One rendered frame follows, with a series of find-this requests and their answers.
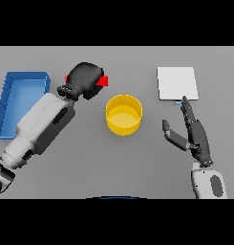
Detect robot right hand dark grey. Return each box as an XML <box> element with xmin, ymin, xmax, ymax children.
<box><xmin>161</xmin><ymin>95</ymin><xmax>214</xmax><ymax>167</ymax></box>

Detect robot left hand dark grey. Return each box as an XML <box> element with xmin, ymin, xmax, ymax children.
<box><xmin>56</xmin><ymin>61</ymin><xmax>105</xmax><ymax>102</ymax></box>

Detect pale square measuring scale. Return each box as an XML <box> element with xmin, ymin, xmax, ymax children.
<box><xmin>157</xmin><ymin>66</ymin><xmax>200</xmax><ymax>106</ymax></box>

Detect yellow bowl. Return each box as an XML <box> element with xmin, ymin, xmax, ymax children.
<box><xmin>105</xmin><ymin>94</ymin><xmax>143</xmax><ymax>137</ymax></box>

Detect blue tray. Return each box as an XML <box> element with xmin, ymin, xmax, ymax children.
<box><xmin>0</xmin><ymin>71</ymin><xmax>52</xmax><ymax>141</ymax></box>

